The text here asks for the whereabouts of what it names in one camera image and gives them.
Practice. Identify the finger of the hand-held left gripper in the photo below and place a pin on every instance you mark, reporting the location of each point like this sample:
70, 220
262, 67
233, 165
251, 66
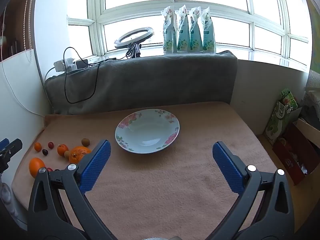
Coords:
12, 148
3, 143

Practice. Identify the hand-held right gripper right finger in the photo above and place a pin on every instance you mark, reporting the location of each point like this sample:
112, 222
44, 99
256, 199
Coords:
227, 166

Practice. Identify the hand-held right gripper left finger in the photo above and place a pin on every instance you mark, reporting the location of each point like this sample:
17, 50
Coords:
96, 165

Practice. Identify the large mottled orange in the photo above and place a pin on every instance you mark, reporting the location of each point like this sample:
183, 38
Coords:
79, 154

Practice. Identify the small tangerine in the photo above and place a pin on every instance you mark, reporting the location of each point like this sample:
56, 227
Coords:
37, 146

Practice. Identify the brown kiwi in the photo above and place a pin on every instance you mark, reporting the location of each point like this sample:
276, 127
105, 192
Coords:
85, 142

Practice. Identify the smooth orange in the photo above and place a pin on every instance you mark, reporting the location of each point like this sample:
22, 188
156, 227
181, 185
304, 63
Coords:
36, 167

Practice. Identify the medium tangerine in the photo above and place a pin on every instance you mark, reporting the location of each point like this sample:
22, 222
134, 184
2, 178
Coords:
62, 150

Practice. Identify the floral white plate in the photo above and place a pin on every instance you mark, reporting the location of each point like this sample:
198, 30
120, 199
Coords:
147, 135

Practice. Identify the red cardboard box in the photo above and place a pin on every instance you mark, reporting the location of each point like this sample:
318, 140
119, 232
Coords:
287, 160

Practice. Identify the beige blanket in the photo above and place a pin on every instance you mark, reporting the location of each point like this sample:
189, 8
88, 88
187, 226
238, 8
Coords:
162, 180

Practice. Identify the green printed carton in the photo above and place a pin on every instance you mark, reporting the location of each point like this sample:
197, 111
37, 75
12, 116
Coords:
277, 122

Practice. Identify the grey blanket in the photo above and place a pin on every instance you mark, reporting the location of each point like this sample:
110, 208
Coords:
150, 80

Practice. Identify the black power adapter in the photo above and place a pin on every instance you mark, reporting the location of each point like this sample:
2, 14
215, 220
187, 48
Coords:
82, 64

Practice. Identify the wooden shelf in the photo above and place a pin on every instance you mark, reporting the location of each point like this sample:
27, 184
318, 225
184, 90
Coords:
12, 17

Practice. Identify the white window frame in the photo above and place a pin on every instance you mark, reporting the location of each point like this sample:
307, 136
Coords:
97, 30

